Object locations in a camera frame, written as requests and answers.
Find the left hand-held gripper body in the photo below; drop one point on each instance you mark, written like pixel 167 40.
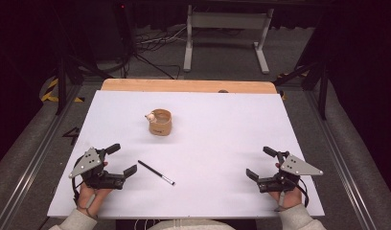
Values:
pixel 92 172

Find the wooden table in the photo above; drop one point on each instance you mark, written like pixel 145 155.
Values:
pixel 184 85

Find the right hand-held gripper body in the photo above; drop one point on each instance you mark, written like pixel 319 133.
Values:
pixel 294 167

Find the aluminium floor rail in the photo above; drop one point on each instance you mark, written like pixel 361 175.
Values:
pixel 340 166
pixel 27 172

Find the tan cup with animal figure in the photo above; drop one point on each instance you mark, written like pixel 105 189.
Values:
pixel 161 126

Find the yellow black floor tape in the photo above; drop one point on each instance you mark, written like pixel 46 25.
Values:
pixel 50 94

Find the white table board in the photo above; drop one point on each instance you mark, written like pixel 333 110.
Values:
pixel 200 143

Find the black pen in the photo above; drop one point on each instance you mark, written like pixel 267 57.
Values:
pixel 155 172

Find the person's right hand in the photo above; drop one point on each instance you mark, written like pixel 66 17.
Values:
pixel 289 198

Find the person's left hand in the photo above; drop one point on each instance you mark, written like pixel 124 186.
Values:
pixel 88 198

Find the person's torso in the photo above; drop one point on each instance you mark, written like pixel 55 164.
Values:
pixel 192 225

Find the white metal stand frame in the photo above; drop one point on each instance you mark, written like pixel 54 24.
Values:
pixel 228 20

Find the black tower with red light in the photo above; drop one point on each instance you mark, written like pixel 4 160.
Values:
pixel 125 28

